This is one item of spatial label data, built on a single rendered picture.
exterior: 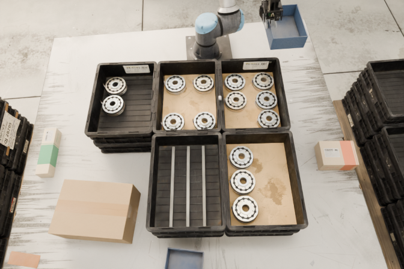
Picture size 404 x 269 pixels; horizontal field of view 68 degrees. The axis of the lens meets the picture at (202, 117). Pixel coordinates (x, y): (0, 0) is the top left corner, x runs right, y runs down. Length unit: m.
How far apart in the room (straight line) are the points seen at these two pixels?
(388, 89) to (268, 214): 1.26
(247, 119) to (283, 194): 0.38
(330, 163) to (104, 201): 1.00
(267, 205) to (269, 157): 0.21
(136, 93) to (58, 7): 2.15
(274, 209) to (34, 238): 1.05
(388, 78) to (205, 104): 1.28
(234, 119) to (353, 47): 1.85
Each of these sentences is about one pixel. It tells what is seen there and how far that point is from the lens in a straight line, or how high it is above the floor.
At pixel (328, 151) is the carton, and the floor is 0.78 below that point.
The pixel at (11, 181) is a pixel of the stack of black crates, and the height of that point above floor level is 0.25.
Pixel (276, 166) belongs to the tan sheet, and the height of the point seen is 0.83.
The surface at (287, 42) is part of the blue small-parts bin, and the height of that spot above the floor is 1.11.
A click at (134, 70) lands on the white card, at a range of 1.57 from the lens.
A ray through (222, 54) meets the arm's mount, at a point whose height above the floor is 0.75.
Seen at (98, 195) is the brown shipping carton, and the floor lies 0.86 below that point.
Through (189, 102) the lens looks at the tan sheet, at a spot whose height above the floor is 0.83.
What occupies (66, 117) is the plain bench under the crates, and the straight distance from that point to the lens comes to 1.76.
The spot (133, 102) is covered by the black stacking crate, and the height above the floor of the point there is 0.83.
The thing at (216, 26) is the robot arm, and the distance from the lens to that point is 1.62.
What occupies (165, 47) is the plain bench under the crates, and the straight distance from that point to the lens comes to 1.88.
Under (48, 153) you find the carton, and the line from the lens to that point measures 1.63.
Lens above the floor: 2.08
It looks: 61 degrees down
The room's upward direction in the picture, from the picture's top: 4 degrees counter-clockwise
